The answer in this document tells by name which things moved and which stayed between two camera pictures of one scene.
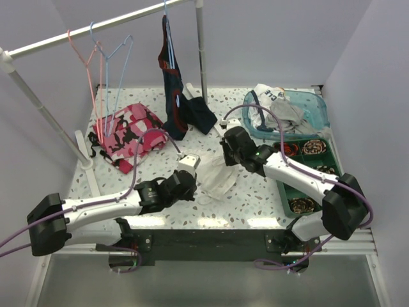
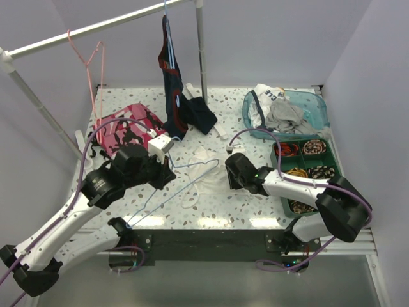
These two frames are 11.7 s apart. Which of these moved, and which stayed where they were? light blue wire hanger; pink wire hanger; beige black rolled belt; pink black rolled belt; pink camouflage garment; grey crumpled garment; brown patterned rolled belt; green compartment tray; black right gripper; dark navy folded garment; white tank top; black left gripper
Moved: black left gripper; light blue wire hanger; white tank top; black right gripper
Stayed: dark navy folded garment; brown patterned rolled belt; pink wire hanger; pink black rolled belt; beige black rolled belt; green compartment tray; pink camouflage garment; grey crumpled garment
